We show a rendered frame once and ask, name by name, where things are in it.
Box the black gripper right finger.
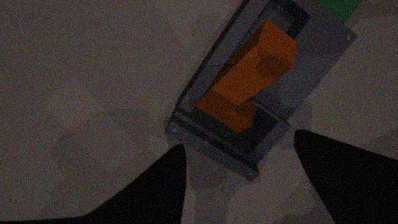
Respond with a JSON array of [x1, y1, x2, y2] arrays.
[[294, 129, 398, 224]]

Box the orange l-shaped part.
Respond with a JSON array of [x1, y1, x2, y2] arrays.
[[196, 19, 297, 133]]

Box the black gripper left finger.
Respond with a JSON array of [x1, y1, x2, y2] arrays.
[[0, 144, 187, 224]]

